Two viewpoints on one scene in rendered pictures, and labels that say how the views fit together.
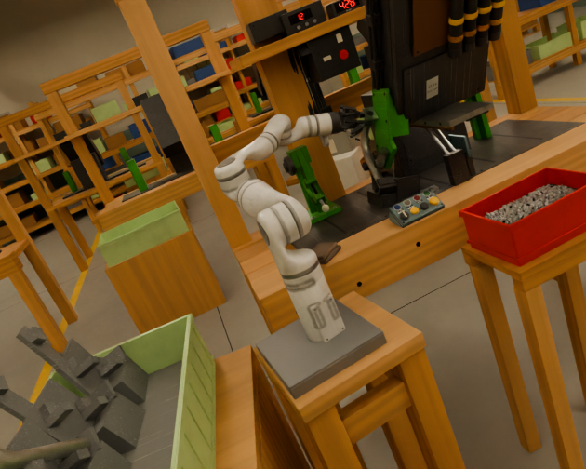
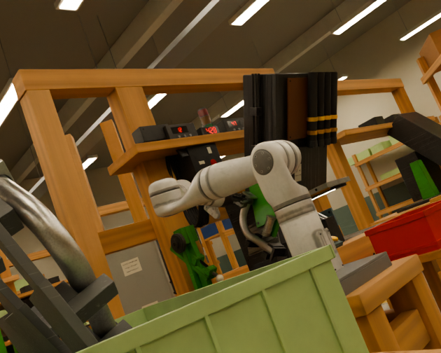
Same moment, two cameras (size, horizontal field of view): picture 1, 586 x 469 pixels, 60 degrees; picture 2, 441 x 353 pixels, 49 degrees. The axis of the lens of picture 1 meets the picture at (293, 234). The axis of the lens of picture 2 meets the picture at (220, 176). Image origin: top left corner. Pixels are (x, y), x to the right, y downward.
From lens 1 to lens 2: 0.95 m
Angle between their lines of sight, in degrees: 45
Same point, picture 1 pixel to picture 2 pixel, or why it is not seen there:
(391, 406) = (417, 333)
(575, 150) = not seen: hidden behind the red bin
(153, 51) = (52, 133)
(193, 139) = (79, 215)
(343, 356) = (367, 264)
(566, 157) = not seen: hidden behind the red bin
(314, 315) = (321, 240)
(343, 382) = (382, 279)
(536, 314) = not seen: outside the picture
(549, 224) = not seen: outside the picture
